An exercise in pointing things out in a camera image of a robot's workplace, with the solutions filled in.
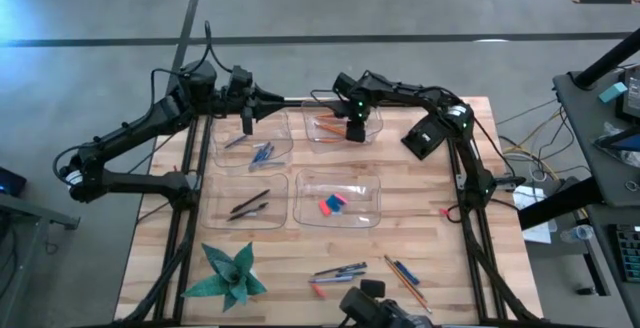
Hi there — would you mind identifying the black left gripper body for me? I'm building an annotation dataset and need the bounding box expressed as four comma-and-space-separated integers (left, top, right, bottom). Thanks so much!
226, 64, 258, 115

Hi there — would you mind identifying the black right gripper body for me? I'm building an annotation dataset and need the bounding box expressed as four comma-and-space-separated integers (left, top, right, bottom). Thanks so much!
332, 70, 374, 125

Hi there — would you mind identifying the black pen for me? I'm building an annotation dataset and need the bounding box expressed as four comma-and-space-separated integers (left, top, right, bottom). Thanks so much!
313, 261, 369, 277
228, 188, 272, 215
226, 201, 270, 223

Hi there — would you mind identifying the clear plastic bin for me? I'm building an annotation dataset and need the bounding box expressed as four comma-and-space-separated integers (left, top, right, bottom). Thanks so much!
301, 100, 385, 155
292, 168, 383, 230
199, 172, 290, 231
211, 111, 295, 170

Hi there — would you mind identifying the green artificial succulent plant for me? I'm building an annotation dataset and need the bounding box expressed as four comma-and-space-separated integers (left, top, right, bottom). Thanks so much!
180, 241, 269, 313

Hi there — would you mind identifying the translucent grey Mr. Pen pen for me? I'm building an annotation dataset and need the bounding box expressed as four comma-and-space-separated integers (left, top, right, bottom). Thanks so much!
307, 274, 359, 285

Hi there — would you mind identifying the white paper sheet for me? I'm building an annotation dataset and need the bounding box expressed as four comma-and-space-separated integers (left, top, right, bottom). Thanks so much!
512, 184, 559, 245

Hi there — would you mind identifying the black side desk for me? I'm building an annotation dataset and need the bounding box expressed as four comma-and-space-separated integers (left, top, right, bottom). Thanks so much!
552, 65, 640, 328

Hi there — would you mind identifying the black diagonal beam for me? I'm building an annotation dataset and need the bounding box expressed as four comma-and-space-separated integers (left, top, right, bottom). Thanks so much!
517, 176, 604, 231

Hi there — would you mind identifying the grey metal furniture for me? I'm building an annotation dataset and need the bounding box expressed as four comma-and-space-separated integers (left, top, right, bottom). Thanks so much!
0, 190, 81, 328

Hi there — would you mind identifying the black device with blue light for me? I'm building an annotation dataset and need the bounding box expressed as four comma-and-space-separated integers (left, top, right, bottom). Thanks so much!
0, 166, 29, 199

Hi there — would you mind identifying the black diagonal pole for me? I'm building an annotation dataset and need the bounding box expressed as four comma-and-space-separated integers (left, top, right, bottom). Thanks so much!
573, 27, 640, 90

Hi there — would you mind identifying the teal box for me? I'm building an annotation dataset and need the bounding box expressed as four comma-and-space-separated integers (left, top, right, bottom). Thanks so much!
598, 81, 629, 104

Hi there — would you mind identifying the clear plastic bottle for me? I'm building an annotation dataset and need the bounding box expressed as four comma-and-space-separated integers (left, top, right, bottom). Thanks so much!
559, 224, 595, 244

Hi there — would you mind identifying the tablet with blue screen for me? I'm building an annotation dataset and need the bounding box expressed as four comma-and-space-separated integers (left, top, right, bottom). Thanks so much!
593, 126, 640, 153

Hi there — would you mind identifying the black screen device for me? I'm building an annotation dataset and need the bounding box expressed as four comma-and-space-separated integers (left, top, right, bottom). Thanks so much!
615, 65, 640, 122

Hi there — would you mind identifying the keyboard with coloured keys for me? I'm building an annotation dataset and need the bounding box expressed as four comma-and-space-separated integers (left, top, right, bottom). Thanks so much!
614, 223, 640, 283

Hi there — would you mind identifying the black metal rig frame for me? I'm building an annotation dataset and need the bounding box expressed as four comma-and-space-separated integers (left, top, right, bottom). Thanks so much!
112, 87, 556, 328

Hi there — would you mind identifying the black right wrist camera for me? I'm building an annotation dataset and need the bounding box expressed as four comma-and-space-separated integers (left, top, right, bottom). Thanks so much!
345, 119, 368, 144

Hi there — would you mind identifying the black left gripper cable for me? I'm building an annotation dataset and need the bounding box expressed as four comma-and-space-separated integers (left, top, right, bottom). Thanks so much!
148, 19, 231, 119

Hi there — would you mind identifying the black camera device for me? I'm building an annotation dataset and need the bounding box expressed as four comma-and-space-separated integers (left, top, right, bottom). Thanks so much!
338, 277, 434, 328

